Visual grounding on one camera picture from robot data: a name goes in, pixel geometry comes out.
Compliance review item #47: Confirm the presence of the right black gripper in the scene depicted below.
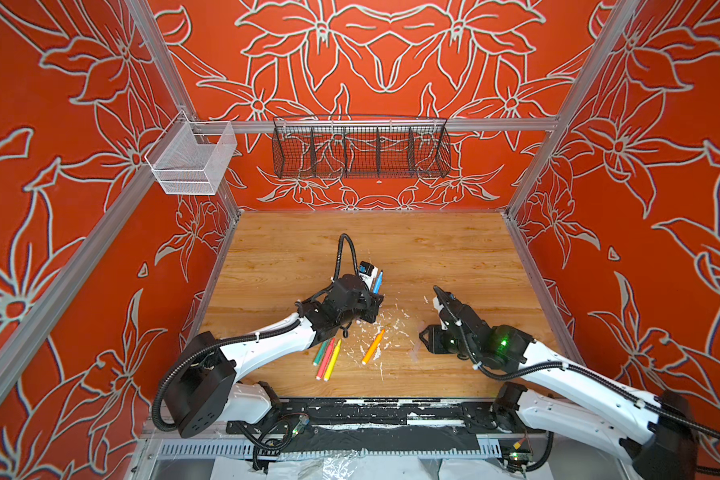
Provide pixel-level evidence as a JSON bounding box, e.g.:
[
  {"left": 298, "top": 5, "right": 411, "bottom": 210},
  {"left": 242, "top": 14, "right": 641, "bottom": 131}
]
[{"left": 413, "top": 324, "right": 480, "bottom": 361}]

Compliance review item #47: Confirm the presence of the blue marker pen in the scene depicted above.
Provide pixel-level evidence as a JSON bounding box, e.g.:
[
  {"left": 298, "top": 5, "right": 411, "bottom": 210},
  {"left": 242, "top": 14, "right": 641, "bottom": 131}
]
[{"left": 370, "top": 270, "right": 383, "bottom": 294}]

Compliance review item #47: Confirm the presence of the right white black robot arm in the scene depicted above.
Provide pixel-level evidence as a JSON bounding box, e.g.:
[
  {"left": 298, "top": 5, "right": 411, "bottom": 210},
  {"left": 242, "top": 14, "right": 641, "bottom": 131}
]
[{"left": 420, "top": 287, "right": 720, "bottom": 479}]

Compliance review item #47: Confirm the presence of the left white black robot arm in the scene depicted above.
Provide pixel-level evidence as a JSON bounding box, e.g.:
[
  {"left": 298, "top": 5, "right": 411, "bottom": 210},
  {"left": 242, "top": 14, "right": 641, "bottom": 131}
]
[{"left": 150, "top": 259, "right": 384, "bottom": 438}]

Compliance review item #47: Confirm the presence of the green marker pen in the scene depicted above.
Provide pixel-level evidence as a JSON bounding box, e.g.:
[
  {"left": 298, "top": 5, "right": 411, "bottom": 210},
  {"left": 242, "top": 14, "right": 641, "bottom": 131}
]
[{"left": 313, "top": 340, "right": 330, "bottom": 366}]

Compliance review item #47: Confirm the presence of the orange marker pen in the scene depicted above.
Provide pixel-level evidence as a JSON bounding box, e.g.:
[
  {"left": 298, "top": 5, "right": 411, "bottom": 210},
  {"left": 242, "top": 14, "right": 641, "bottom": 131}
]
[{"left": 362, "top": 329, "right": 385, "bottom": 365}]

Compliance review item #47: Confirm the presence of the pink marker pen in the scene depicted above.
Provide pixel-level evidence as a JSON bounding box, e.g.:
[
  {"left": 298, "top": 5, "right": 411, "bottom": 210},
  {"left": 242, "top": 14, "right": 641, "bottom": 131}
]
[{"left": 316, "top": 338, "right": 337, "bottom": 380}]

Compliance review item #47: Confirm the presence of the yellow marker pen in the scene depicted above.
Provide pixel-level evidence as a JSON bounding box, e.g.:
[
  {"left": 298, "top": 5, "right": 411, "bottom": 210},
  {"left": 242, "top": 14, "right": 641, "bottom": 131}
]
[{"left": 323, "top": 340, "right": 342, "bottom": 382}]

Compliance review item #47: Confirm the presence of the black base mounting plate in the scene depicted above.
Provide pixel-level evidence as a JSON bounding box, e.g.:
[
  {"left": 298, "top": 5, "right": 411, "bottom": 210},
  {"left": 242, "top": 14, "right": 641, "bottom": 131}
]
[{"left": 248, "top": 397, "right": 546, "bottom": 438}]

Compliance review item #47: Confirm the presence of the black wire wall basket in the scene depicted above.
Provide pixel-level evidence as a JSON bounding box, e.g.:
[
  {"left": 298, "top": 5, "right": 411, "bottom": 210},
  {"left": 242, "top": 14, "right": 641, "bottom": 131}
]
[{"left": 271, "top": 114, "right": 453, "bottom": 180}]

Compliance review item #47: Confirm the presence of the white mesh wall basket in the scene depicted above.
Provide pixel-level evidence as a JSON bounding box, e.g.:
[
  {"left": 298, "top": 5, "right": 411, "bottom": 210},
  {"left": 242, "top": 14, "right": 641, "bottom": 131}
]
[{"left": 145, "top": 119, "right": 238, "bottom": 196}]

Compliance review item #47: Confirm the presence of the grey slotted cable duct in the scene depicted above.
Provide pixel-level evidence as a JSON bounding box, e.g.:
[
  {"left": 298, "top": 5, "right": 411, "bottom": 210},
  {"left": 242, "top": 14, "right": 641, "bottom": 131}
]
[{"left": 153, "top": 438, "right": 502, "bottom": 461}]

